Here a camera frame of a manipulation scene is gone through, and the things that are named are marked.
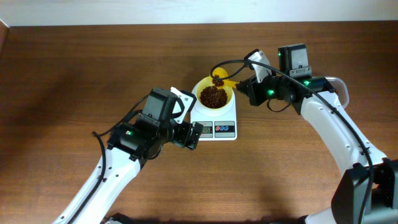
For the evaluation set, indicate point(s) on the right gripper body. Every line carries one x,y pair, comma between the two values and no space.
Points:
252,90

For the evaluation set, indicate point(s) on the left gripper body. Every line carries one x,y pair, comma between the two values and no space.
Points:
188,135

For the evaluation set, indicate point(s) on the red beans in bowl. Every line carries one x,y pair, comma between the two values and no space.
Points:
213,98

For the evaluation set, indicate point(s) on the clear plastic food container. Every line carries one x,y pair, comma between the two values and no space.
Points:
341,90

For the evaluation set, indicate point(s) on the yellow plastic measuring scoop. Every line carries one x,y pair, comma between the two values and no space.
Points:
221,74

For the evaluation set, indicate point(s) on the pale yellow plastic bowl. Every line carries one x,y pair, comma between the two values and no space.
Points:
207,82

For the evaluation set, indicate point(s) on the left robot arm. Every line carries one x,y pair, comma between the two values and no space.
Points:
139,137

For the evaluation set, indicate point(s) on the white digital kitchen scale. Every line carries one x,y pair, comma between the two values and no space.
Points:
218,124

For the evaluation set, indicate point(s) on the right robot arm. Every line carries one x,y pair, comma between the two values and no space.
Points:
367,192

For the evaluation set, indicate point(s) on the red beans in scoop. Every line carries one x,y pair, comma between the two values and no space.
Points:
217,83

